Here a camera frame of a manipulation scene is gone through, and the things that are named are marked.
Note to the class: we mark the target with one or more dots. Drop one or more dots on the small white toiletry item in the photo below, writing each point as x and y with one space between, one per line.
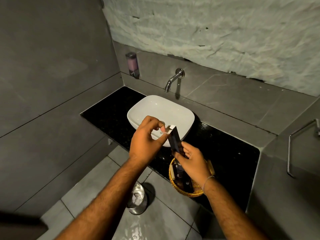
165 132

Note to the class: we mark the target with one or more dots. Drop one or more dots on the person's left forearm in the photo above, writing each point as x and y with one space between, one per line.
105 199

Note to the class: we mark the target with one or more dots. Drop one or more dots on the chrome wall faucet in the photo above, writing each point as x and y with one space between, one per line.
172 78

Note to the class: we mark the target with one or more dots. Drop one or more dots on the woven wicker basket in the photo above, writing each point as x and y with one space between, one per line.
183 192

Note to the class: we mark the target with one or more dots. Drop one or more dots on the tan wooden item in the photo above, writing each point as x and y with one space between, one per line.
211 167

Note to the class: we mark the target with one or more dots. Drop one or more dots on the shiny metal waste bin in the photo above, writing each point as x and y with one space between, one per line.
137 207

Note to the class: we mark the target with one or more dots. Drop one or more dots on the person's left hand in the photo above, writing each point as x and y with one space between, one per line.
142 143

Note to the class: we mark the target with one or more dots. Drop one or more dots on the person's right hand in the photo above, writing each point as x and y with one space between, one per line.
196 166

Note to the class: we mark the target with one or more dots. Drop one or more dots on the dark toiletry packet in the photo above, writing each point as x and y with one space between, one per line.
188 185
178 172

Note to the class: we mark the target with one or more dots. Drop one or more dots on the person's right forearm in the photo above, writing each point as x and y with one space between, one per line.
230 212

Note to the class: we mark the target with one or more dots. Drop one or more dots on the person's right thumb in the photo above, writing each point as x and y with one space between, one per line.
186 148

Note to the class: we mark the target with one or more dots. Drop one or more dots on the chrome towel rail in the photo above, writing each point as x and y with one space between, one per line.
289 152

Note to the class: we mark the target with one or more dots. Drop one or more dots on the person's left thumb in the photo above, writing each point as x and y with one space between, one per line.
161 139

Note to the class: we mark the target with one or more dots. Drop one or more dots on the crumpled white paper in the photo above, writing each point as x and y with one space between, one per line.
136 198

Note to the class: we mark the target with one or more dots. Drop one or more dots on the dark slim toiletry box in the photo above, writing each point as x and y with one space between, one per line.
175 141

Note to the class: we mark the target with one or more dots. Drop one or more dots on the white ceramic sink basin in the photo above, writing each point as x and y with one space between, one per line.
165 109

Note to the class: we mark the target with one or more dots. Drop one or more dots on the wall soap dispenser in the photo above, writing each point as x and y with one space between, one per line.
132 64

